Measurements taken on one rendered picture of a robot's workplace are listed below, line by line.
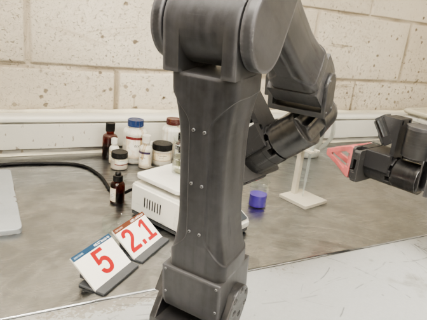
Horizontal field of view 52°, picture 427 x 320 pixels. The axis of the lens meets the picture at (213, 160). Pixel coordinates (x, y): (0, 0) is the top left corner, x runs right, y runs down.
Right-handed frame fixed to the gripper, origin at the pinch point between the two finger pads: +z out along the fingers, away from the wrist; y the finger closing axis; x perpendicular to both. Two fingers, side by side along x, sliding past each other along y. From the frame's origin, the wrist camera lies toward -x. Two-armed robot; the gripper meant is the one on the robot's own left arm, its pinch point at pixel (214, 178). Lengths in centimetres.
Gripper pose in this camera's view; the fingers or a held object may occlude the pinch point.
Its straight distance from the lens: 72.3
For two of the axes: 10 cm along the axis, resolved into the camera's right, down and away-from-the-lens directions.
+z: -6.5, 4.0, 6.4
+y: -6.3, 1.8, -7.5
